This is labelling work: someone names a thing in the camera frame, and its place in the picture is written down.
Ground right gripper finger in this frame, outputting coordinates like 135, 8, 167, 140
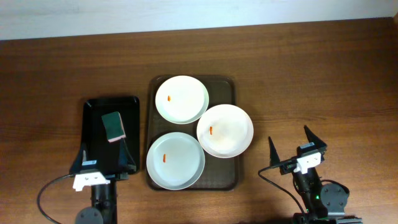
303, 125, 327, 149
268, 136, 280, 166

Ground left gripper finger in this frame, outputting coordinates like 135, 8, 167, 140
118, 138, 136, 172
69, 143, 86, 173

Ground green and pink sponge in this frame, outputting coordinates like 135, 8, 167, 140
101, 111, 126, 142

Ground pinkish white plate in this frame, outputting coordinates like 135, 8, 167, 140
197, 104, 254, 159

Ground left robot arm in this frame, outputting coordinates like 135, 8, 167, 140
69, 138, 137, 224

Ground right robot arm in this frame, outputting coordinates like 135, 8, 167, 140
258, 126, 363, 224

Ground black rectangular sponge tray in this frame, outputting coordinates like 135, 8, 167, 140
81, 96, 140, 173

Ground pale green plate bottom left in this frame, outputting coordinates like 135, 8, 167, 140
146, 132, 205, 190

